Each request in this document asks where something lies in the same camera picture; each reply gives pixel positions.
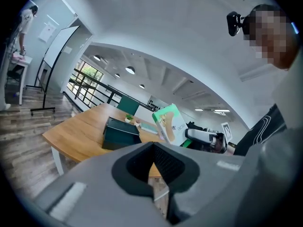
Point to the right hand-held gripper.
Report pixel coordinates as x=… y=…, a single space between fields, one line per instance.
x=219 y=142

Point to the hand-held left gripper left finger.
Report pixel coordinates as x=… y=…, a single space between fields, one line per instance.
x=99 y=193

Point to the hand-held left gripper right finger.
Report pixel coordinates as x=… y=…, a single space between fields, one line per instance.
x=213 y=188

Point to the white green box of bandages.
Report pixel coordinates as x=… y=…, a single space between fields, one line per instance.
x=169 y=124

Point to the dark green box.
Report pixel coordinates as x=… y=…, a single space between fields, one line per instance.
x=120 y=137

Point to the person's right forearm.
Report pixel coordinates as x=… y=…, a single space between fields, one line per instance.
x=262 y=129

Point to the teal flat box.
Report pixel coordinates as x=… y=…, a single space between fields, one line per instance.
x=149 y=128

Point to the shelf with dark bottles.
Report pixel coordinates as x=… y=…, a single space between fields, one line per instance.
x=155 y=105

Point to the small pink pot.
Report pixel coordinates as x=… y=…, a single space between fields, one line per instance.
x=137 y=123

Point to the small potted green plant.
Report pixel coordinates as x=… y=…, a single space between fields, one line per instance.
x=128 y=118

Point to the green chair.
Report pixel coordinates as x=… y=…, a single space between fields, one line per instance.
x=127 y=105

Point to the person's grey shirt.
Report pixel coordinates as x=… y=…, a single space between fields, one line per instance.
x=288 y=98

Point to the black metal railing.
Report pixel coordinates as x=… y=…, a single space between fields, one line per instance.
x=94 y=84

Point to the person's head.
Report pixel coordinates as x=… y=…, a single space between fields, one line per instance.
x=270 y=34

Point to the white side desk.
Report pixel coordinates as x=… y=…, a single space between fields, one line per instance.
x=22 y=63

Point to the whiteboard on black stand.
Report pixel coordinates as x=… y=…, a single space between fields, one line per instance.
x=59 y=46

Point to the pink item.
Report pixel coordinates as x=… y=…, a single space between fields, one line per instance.
x=17 y=55

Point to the black head camera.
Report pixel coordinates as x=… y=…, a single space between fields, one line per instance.
x=234 y=23

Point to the white paper wall notice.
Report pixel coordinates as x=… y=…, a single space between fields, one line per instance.
x=47 y=32

